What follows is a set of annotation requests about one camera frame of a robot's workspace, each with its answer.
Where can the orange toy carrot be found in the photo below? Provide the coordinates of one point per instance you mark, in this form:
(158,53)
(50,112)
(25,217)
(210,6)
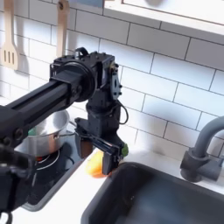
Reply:
(94,167)

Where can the black stove cooktop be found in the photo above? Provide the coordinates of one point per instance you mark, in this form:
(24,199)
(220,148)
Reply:
(49,183)

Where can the dark grey sink basin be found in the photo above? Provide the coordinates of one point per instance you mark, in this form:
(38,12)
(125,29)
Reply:
(151,195)

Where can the grey tap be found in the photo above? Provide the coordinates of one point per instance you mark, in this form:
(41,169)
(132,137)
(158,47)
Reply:
(198,163)

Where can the wooden spoon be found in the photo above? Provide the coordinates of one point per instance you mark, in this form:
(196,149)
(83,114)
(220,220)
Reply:
(61,29)

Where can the slotted wooden spatula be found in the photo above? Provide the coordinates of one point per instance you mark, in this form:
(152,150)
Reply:
(8,55)

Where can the white wall cabinet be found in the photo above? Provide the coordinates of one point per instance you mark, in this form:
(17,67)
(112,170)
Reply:
(175,14)

